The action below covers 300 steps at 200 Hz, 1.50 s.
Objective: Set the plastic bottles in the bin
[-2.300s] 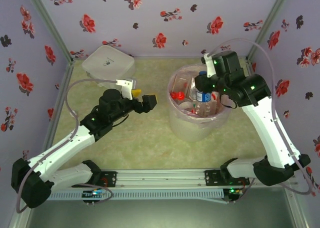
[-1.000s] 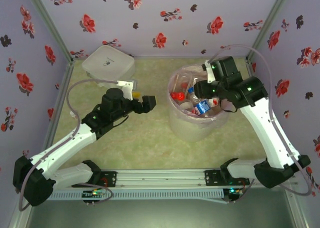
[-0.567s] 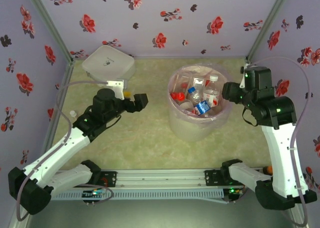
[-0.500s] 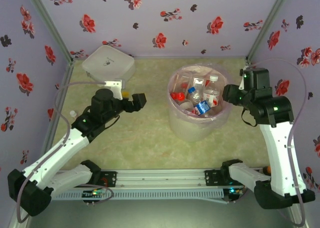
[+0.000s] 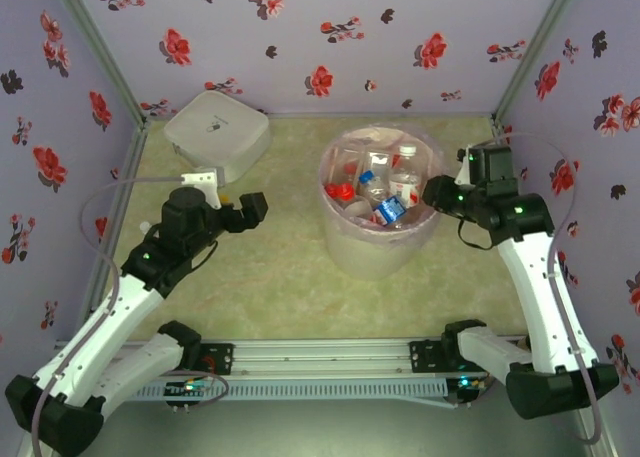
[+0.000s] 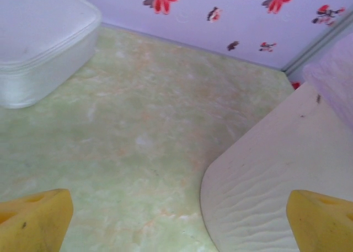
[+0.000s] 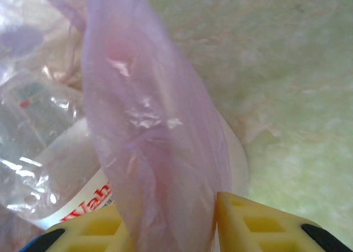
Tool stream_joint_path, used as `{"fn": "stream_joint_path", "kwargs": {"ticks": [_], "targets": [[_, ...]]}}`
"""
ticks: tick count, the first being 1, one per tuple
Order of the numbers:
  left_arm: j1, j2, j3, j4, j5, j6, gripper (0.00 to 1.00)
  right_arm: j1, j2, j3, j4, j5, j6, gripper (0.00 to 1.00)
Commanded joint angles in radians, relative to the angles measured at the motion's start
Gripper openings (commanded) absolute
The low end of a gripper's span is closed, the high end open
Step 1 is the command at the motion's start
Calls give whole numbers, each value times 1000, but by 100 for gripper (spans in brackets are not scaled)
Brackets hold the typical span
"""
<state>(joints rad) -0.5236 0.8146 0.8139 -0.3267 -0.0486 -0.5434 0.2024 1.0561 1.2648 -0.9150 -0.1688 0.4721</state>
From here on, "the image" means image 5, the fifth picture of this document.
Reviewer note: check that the clear bottle white cap red label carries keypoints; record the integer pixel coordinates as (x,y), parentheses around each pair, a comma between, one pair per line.
(407,179)

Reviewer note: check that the clear bottle blue cap blue label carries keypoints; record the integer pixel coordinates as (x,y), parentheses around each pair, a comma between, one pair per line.
(392,209)

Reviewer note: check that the crushed clear plastic bottle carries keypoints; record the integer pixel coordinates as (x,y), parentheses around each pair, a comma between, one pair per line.
(380,161)

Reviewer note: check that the white plastic bin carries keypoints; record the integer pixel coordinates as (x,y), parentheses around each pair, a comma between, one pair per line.
(375,257)

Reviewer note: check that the clear bottle orange red cap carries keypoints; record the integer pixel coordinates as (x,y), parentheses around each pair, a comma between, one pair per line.
(350,167)

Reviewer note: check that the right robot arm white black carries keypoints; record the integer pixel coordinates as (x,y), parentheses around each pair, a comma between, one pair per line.
(540,297)

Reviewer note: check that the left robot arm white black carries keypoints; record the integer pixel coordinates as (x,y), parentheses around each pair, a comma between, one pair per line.
(110,317)

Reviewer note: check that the small white bottle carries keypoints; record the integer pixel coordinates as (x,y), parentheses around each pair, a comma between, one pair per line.
(145,225)

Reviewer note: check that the white plastic storage box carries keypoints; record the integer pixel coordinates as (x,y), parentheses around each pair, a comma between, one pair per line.
(215,127)

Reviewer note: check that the left circuit board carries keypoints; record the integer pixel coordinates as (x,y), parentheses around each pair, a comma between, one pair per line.
(187,389)

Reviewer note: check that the circuit board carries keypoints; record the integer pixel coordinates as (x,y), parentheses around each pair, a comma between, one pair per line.
(467,384)
(187,389)

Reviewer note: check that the right circuit board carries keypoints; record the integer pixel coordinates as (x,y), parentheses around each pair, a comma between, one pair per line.
(467,384)

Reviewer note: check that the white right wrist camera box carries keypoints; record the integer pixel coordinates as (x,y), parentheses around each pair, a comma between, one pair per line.
(462,169)

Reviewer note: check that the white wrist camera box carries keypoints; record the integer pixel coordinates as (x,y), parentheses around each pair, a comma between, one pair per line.
(462,169)
(205,179)

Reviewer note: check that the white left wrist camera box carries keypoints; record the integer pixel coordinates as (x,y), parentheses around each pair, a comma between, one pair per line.
(205,179)

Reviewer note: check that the back aluminium frame rail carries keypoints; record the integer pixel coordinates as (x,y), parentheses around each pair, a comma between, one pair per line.
(400,115)

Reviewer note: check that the aluminium frame rail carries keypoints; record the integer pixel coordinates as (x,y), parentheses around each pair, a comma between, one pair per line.
(400,115)
(320,359)

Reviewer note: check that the right aluminium side rail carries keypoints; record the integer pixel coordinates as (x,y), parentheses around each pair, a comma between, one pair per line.
(498,127)

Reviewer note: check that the aluminium side rail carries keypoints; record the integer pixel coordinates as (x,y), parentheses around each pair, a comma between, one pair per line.
(134,149)
(498,127)

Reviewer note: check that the left aluminium side rail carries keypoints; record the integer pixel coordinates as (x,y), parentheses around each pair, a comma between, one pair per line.
(134,149)

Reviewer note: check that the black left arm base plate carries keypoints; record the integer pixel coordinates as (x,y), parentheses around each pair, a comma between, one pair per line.
(222,359)

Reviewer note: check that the front aluminium frame rail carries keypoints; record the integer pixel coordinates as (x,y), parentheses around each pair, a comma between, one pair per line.
(320,359)

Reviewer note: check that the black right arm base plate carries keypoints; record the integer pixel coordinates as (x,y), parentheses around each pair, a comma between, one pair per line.
(422,357)

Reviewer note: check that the right aluminium frame post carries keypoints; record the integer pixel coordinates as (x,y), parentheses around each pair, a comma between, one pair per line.
(540,37)

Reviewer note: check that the aluminium frame post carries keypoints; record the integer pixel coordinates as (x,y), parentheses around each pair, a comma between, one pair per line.
(540,37)
(95,37)

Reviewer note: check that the left aluminium frame post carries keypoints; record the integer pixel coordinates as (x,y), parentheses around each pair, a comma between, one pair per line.
(95,37)

